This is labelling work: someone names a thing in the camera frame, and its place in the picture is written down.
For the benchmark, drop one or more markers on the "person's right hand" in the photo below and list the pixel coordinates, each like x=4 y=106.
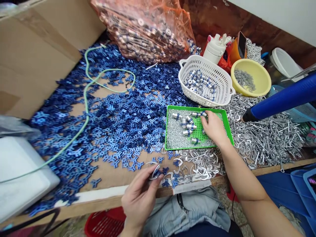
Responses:
x=217 y=130

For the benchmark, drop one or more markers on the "person's left hand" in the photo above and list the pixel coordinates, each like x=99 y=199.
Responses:
x=138 y=195

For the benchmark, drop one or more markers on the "silver curved metal clip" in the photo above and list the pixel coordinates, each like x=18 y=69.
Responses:
x=153 y=170

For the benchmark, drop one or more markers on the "group of silver blue rollers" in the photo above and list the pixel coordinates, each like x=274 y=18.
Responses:
x=188 y=123

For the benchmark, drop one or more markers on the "pile of silver curved clips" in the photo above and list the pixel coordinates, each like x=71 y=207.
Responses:
x=197 y=165

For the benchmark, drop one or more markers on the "layer of tiny silver rings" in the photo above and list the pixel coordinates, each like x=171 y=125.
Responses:
x=176 y=134

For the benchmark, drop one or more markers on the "red plastic basket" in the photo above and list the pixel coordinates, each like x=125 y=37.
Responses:
x=105 y=223

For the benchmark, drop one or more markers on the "green plastic tray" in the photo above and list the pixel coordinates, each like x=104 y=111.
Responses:
x=172 y=140

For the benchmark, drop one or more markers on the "pile of silver metal pins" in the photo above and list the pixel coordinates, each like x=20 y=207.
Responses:
x=266 y=133

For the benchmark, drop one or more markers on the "heap of silver blue rollers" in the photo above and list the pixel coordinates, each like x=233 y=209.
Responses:
x=201 y=84

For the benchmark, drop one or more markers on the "white plastic basket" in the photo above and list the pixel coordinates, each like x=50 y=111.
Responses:
x=206 y=81

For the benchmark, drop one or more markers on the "person's body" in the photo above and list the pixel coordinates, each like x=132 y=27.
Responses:
x=195 y=212

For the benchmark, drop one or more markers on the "yellow plastic bowl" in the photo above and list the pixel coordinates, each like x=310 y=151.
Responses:
x=251 y=76

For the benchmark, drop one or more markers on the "blue electric screwdriver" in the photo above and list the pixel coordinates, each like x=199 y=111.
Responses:
x=279 y=96

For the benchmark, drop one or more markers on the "white water bottle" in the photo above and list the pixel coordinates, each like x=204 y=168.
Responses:
x=212 y=49

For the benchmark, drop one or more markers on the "teal plastic basket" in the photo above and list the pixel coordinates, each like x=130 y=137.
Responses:
x=301 y=111

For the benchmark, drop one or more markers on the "orange cased phone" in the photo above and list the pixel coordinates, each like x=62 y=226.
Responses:
x=242 y=45

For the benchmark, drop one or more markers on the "pile of blue Y-shaped parts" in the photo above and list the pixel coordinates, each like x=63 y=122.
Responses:
x=106 y=111

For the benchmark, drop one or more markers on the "white plastic lid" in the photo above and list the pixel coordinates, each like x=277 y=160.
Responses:
x=286 y=63

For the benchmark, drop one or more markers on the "blue plastic crate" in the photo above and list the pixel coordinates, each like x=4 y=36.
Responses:
x=293 y=197

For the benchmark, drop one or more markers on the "white foam box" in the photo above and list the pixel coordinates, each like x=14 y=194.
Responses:
x=22 y=177

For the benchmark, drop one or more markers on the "orange mesh bag of rollers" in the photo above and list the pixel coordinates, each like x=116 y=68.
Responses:
x=145 y=32

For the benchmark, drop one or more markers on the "clear plastic bag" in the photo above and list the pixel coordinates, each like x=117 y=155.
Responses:
x=17 y=128

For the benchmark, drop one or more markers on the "brown cardboard box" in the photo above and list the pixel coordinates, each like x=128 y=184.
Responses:
x=37 y=54

